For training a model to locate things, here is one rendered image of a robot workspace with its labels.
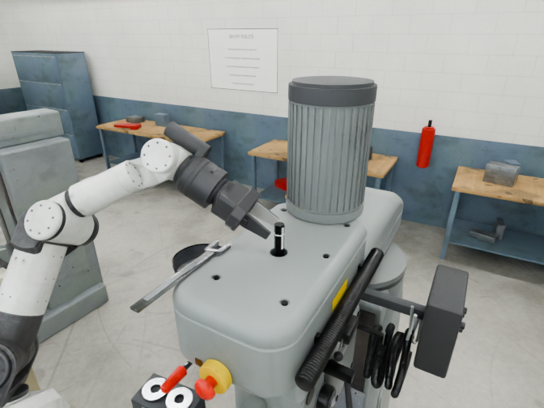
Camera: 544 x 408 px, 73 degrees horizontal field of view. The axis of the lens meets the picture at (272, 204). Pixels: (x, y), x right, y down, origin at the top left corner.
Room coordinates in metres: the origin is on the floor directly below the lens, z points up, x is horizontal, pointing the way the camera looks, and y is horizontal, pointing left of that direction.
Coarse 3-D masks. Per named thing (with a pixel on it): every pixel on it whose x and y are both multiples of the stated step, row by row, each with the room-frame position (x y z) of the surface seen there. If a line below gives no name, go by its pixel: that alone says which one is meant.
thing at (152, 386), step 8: (152, 376) 0.95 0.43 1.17; (160, 376) 0.95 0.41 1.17; (144, 384) 0.91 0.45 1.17; (152, 384) 0.90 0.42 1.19; (160, 384) 0.90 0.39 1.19; (144, 392) 0.87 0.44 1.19; (152, 392) 0.88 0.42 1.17; (160, 392) 0.87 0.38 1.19; (176, 392) 0.87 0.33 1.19; (184, 392) 0.87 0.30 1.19; (192, 392) 0.88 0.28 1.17; (136, 400) 0.85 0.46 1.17; (144, 400) 0.85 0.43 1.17; (152, 400) 0.84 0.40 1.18; (160, 400) 0.85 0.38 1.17; (168, 400) 0.84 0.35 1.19; (176, 400) 0.85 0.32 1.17; (184, 400) 0.84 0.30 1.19; (192, 400) 0.84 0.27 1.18; (200, 400) 0.85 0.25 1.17
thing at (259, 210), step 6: (258, 204) 0.69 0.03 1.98; (252, 210) 0.70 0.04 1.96; (258, 210) 0.69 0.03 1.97; (264, 210) 0.69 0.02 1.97; (258, 216) 0.69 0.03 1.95; (264, 216) 0.69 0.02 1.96; (270, 216) 0.69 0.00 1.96; (276, 216) 0.69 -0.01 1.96; (270, 222) 0.69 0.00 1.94; (276, 222) 0.68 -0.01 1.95
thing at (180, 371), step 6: (180, 366) 0.52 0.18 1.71; (186, 366) 0.53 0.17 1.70; (174, 372) 0.51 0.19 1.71; (180, 372) 0.51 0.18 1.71; (186, 372) 0.51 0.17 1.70; (168, 378) 0.49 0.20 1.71; (174, 378) 0.49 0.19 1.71; (180, 378) 0.50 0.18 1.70; (162, 384) 0.48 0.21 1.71; (168, 384) 0.48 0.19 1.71; (174, 384) 0.49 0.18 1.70; (162, 390) 0.48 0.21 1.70; (168, 390) 0.47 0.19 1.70
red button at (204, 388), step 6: (210, 378) 0.44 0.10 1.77; (198, 384) 0.43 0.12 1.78; (204, 384) 0.43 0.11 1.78; (210, 384) 0.43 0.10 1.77; (216, 384) 0.44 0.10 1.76; (198, 390) 0.42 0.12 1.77; (204, 390) 0.42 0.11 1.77; (210, 390) 0.42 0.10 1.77; (198, 396) 0.42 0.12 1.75; (204, 396) 0.42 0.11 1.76; (210, 396) 0.42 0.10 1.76
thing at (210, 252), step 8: (216, 240) 0.69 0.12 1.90; (208, 248) 0.66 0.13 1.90; (224, 248) 0.66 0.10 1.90; (200, 256) 0.63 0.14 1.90; (208, 256) 0.63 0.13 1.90; (192, 264) 0.60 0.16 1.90; (200, 264) 0.60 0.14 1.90; (184, 272) 0.57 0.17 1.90; (192, 272) 0.58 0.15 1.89; (168, 280) 0.55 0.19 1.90; (176, 280) 0.55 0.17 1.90; (160, 288) 0.52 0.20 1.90; (168, 288) 0.53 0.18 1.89; (144, 296) 0.50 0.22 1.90; (152, 296) 0.50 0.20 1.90; (136, 304) 0.48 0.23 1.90; (144, 304) 0.48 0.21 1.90
